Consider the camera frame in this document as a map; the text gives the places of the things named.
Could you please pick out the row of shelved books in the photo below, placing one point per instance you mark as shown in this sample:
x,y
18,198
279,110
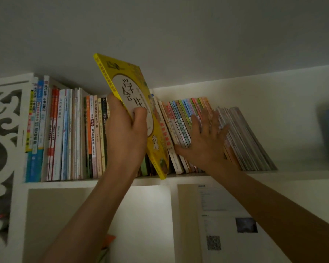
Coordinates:
x,y
60,134

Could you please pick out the person's left forearm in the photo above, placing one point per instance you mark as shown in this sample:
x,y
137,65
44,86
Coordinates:
x,y
87,221

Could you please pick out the white carved lattice panel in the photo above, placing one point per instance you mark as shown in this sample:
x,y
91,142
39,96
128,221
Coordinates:
x,y
11,79

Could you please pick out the white bookshelf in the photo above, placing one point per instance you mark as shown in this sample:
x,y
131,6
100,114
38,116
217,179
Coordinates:
x,y
290,174

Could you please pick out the person's right hand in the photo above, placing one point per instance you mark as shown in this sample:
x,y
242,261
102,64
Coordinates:
x,y
208,150

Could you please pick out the person's left hand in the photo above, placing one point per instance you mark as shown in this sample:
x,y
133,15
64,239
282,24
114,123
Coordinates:
x,y
126,145

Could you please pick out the white paper sheet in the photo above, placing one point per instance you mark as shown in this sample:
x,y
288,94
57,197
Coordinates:
x,y
219,199

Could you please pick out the yellow book round white label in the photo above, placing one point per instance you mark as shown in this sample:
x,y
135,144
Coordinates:
x,y
120,71

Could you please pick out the person's right forearm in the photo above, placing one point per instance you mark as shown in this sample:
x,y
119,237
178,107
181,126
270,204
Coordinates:
x,y
279,210

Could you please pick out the colourful stationery bundle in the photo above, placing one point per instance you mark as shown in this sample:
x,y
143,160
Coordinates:
x,y
108,239

